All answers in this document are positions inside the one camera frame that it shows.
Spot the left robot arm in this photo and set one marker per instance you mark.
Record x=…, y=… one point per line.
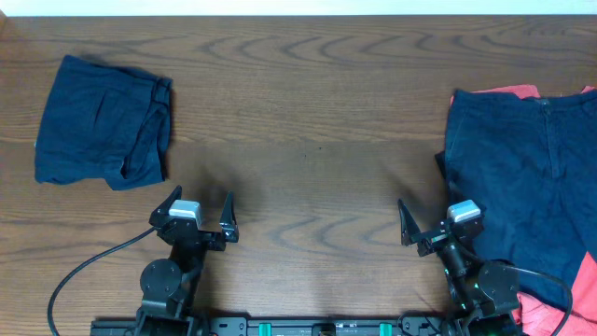
x=169, y=285

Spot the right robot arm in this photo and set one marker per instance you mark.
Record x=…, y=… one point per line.
x=483, y=291

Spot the folded navy shorts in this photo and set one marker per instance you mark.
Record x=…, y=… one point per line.
x=106, y=122

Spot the red t-shirt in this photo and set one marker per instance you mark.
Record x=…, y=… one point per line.
x=566, y=303

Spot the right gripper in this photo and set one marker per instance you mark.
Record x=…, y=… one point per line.
x=411, y=232

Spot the navy shorts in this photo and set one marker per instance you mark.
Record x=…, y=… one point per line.
x=522, y=177
x=106, y=122

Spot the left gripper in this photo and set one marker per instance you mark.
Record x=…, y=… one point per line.
x=228, y=233

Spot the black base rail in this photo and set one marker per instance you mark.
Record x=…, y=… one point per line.
x=241, y=326

